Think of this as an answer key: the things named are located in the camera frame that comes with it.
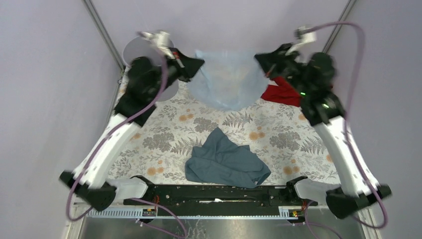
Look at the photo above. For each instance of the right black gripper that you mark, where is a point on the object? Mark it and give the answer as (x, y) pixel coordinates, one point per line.
(270, 62)

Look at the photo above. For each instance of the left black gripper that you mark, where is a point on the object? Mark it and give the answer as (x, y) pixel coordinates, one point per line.
(191, 65)

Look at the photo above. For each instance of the light blue plastic trash bag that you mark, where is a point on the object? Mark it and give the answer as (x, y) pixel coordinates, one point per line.
(228, 80)

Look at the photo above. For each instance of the grey plastic trash bin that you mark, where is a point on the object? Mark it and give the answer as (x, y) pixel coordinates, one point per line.
(139, 47)

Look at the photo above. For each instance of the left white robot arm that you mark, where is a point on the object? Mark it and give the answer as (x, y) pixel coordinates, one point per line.
(146, 81)

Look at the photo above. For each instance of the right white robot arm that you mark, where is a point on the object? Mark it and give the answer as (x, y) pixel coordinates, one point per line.
(358, 188)

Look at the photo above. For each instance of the red cloth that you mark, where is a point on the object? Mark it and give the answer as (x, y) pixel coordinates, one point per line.
(279, 91)

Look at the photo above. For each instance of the floral patterned table mat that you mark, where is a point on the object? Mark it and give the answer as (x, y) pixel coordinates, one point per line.
(279, 134)

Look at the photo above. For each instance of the blue-grey cloth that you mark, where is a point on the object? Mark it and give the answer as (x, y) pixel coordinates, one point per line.
(221, 161)

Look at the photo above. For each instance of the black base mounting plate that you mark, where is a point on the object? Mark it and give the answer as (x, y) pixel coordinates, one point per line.
(193, 198)

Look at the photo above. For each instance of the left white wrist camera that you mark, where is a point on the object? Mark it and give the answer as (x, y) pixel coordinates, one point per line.
(159, 40)

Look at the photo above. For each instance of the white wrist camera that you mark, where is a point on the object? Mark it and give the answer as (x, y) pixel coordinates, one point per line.
(159, 40)
(304, 35)

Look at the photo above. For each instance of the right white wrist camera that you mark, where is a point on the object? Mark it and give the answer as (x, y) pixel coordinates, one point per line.
(304, 35)

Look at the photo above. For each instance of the aluminium slotted rail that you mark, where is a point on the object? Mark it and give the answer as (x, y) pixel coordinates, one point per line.
(276, 213)

